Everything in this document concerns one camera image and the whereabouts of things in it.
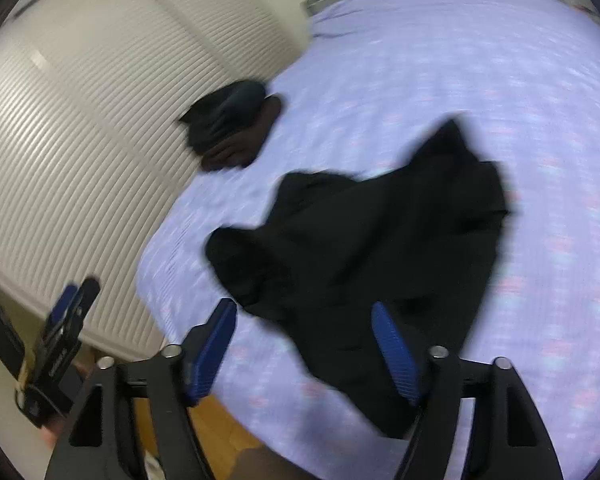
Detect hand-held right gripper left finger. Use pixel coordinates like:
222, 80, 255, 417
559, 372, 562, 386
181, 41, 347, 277
45, 298, 238, 480

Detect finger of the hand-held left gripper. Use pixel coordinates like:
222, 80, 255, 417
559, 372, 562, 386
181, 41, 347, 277
46, 284, 79, 329
61, 276, 102, 334

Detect wide louvred wardrobe door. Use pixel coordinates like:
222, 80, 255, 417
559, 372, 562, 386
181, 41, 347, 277
0, 0, 306, 362

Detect black pants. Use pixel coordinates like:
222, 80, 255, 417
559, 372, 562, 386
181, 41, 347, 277
205, 117, 512, 441

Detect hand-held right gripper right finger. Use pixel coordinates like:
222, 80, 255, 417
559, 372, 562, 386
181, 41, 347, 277
371, 301, 564, 480

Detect pile of dark clothes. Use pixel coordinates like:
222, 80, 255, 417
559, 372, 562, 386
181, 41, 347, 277
177, 78, 285, 172

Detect bed with purple patterned sheet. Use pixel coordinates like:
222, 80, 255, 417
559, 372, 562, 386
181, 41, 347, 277
137, 0, 600, 480

